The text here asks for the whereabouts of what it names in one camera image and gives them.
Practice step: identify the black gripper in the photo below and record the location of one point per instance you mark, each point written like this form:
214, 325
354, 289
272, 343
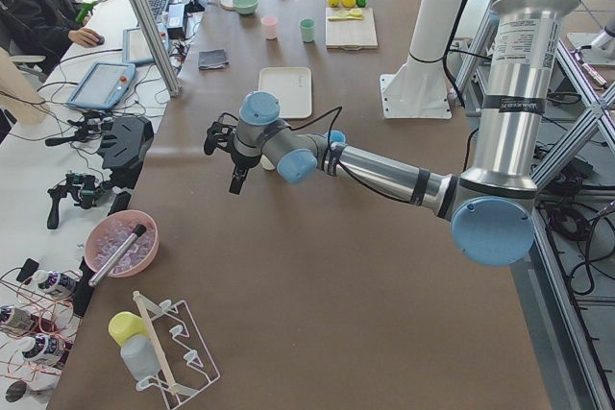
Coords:
240, 159

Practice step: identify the green plastic cup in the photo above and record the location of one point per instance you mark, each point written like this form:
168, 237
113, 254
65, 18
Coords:
307, 30

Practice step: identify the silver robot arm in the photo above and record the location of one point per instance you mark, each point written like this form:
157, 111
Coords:
489, 204

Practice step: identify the cream rabbit tray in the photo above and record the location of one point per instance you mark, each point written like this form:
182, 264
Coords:
291, 86

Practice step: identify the cream plastic cup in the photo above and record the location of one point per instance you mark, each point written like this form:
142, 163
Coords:
267, 164

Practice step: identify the yellow plastic knife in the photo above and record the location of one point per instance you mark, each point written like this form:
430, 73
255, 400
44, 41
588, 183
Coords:
334, 18

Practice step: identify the pink plastic cup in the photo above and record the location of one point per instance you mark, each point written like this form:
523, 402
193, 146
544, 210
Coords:
269, 26

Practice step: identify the green bowl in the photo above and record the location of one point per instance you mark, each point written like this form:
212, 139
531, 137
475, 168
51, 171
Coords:
245, 7

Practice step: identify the wooden cutting board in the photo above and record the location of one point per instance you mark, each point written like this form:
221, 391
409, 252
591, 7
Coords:
351, 35

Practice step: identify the blue plastic cup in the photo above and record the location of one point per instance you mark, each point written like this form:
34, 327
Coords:
335, 136

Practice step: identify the grey folded cloth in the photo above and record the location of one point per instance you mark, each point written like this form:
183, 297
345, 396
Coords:
212, 59

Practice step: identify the metal muddler stick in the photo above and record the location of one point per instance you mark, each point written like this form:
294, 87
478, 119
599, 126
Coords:
138, 231

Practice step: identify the pink bowl with ice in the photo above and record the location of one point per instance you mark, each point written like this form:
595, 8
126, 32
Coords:
112, 232

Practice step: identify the blue teach pendant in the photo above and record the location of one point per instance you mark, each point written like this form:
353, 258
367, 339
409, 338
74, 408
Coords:
103, 86
135, 48

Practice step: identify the yellow cup on rack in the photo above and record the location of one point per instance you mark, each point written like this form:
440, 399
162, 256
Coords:
124, 325

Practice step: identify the grey cup on rack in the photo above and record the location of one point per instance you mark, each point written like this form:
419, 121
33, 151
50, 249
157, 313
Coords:
139, 357

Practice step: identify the seated person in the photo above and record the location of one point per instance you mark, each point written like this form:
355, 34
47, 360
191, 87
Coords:
48, 28

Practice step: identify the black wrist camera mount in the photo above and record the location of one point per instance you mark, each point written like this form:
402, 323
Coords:
219, 134

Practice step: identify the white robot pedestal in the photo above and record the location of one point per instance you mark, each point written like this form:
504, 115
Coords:
418, 90

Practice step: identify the white wire cup rack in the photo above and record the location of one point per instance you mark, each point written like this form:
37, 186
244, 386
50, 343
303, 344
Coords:
187, 367

